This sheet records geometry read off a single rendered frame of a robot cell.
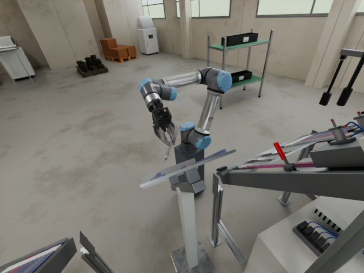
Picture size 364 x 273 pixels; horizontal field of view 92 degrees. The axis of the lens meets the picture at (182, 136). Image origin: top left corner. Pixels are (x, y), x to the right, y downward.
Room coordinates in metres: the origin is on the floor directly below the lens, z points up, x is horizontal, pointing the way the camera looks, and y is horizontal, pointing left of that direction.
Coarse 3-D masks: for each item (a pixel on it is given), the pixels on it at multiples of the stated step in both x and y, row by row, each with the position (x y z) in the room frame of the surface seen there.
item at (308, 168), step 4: (300, 160) 0.47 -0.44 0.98; (304, 160) 0.45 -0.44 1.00; (308, 160) 0.44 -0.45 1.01; (312, 160) 0.43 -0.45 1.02; (296, 168) 0.40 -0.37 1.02; (300, 168) 0.39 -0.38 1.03; (304, 168) 0.37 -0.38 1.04; (308, 168) 0.37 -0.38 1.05; (312, 168) 0.36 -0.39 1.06; (316, 168) 0.35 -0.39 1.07; (320, 168) 0.34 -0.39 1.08; (324, 168) 0.33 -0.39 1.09; (328, 168) 0.32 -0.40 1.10
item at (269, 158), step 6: (306, 144) 0.70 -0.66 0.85; (282, 150) 0.75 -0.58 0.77; (288, 150) 0.70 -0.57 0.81; (294, 150) 0.66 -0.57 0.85; (264, 156) 0.76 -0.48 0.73; (270, 156) 0.71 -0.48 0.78; (276, 156) 0.66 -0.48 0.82; (252, 162) 0.69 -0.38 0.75; (258, 162) 0.65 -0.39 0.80; (264, 162) 0.61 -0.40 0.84; (270, 162) 0.59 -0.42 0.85; (234, 168) 0.68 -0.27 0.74; (246, 168) 0.60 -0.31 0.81; (252, 168) 0.57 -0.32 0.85; (258, 168) 0.56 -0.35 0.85
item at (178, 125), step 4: (180, 124) 0.48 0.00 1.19; (176, 128) 0.49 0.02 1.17; (176, 132) 0.50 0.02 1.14; (172, 136) 0.54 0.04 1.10; (176, 136) 0.53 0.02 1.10; (172, 140) 0.55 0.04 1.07; (172, 144) 0.58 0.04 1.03; (168, 148) 0.62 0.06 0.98; (168, 152) 0.65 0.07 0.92; (164, 160) 0.75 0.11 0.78
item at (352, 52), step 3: (345, 48) 0.56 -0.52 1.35; (342, 51) 0.55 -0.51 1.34; (345, 51) 0.55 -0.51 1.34; (348, 51) 0.54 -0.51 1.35; (351, 51) 0.53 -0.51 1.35; (354, 51) 0.53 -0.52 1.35; (357, 51) 0.52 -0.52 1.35; (360, 51) 0.51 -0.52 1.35; (363, 51) 0.51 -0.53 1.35; (342, 54) 0.55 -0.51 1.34; (345, 54) 0.54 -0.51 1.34; (348, 54) 0.54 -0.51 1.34; (351, 54) 0.53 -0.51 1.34; (354, 54) 0.52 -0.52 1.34; (357, 54) 0.52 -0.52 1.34; (360, 54) 0.51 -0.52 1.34
